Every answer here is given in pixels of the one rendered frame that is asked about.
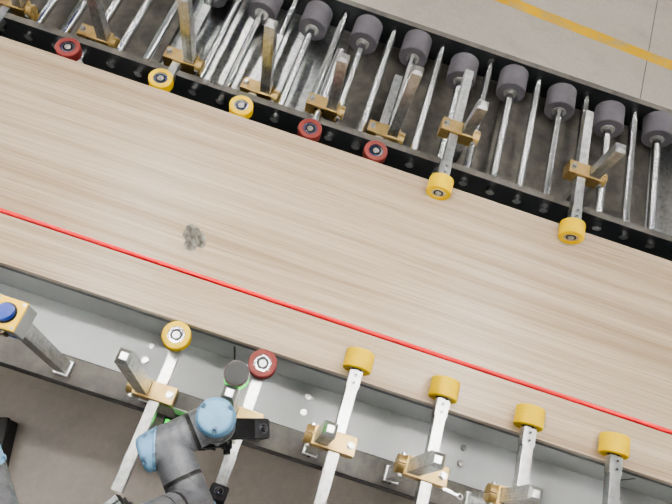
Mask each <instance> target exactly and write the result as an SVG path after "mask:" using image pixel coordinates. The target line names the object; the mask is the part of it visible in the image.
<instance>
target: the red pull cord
mask: <svg viewBox="0 0 672 504"><path fill-rule="evenodd" d="M0 213H2V214H5V215H8V216H12V217H15V218H18V219H21V220H24V221H27V222H30V223H33V224H36V225H39V226H42V227H45V228H48V229H51V230H54V231H57V232H60V233H63V234H66V235H69V236H72V237H75V238H78V239H81V240H84V241H87V242H90V243H93V244H96V245H99V246H102V247H105V248H108V249H111V250H114V251H117V252H120V253H123V254H126V255H129V256H132V257H135V258H138V259H141V260H144V261H148V262H151V263H154V264H157V265H160V266H163V267H166V268H169V269H172V270H175V271H178V272H181V273H184V274H187V275H190V276H193V277H196V278H199V279H202V280H205V281H208V282H211V283H214V284H217V285H220V286H223V287H226V288H229V289H232V290H235V291H238V292H241V293H244V294H247V295H250V296H253V297H256V298H259V299H262V300H265V301H268V302H271V303H274V304H277V305H281V306H284V307H287V308H290V309H293V310H296V311H299V312H302V313H305V314H308V315H311V316H314V317H317V318H320V319H323V320H326V321H329V322H332V323H335V324H338V325H341V326H344V327H347V328H350V329H353V330H356V331H359V332H362V333H365V334H368V335H371V336H374V337H377V338H380V339H383V340H386V341H389V342H392V343H395V344H398V345H401V346H404V347H407V348H410V349H413V350H417V351H420V352H423V353H426V354H429V355H432V356H435V357H438V358H441V359H444V360H447V361H450V362H453V363H456V364H459V365H462V366H465V367H468V368H471V369H474V370H477V371H480V372H483V373H486V374H489V375H492V376H495V377H498V378H501V379H504V380H507V381H510V382H513V383H516V384H519V385H522V386H525V387H528V388H531V389H534V390H537V391H540V392H543V393H546V394H549V395H553V396H556V397H559V398H562V399H565V400H568V401H571V402H574V403H577V404H580V405H583V406H586V407H589V408H592V409H595V410H598V411H601V412H604V413H607V414H610V415H613V416H616V417H619V418H622V419H625V420H628V421H631V422H634V423H637V424H640V425H643V426H646V427H649V428H652V429H655V430H658V431H661V432H664V433H667V434H670V435H672V430H671V429H668V428H665V427H662V426H659V425H656V424H653V423H650V422H646V421H643V420H640V419H637V418H634V417H631V416H628V415H625V414H622V413H619V412H616V411H613V410H610V409H607V408H604V407H601V406H598V405H595V404H592V403H589V402H586V401H583V400H580V399H577V398H574V397H571V396H568V395H565V394H562V393H559V392H556V391H553V390H550V389H547V388H544V387H541V386H538V385H535V384H532V383H529V382H526V381H523V380H520V379H517V378H514V377H511V376H508V375H505V374H501V373H498V372H495V371H492V370H489V369H486V368H483V367H480V366H477V365H474V364H471V363H468V362H465V361H462V360H459V359H456V358H453V357H450V356H447V355H444V354H441V353H438V352H435V351H432V350H429V349H426V348H423V347H420V346H417V345H414V344H411V343H408V342H405V341H402V340H399V339H396V338H393V337H390V336H387V335H384V334H381V333H378V332H375V331H372V330H369V329H366V328H363V327H359V326H356V325H353V324H350V323H347V322H344V321H341V320H338V319H335V318H332V317H329V316H326V315H323V314H320V313H317V312H314V311H311V310H308V309H305V308H302V307H299V306H296V305H293V304H290V303H287V302H284V301H281V300H278V299H275V298H272V297H269V296H266V295H263V294H260V293H257V292H254V291H251V290H248V289H245V288H242V287H239V286H236V285H233V284H230V283H227V282H224V281H221V280H218V279H214V278H211V277H208V276H205V275H202V274H199V273H196V272H193V271H190V270H187V269H184V268H181V267H178V266H175V265H172V264H169V263H166V262H163V261H160V260H157V259H154V258H151V257H148V256H145V255H142V254H139V253H136V252H133V251H130V250H127V249H124V248H121V247H118V246H115V245H112V244H109V243H106V242H103V241H100V240H97V239H94V238H91V237H88V236H85V235H82V234H79V233H76V232H72V231H69V230H66V229H63V228H60V227H57V226H54V225H51V224H48V223H45V222H42V221H39V220H36V219H33V218H30V217H27V216H24V215H21V214H18V213H15V212H12V211H9V210H6V209H3V208H0Z"/></svg>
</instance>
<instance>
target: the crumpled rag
mask: <svg viewBox="0 0 672 504"><path fill-rule="evenodd" d="M182 235H183V236H184V237H185V242H184V244H183V246H184V249H186V250H190V251H194V250H195V248H196V247H200V248H204V246H205V244H206V241H207V240H206V237H205V234H202V233H200V230H199V228H198V227H194V225H193V224H188V225H187V226H186V229H185V231H184V232H183V234H182Z"/></svg>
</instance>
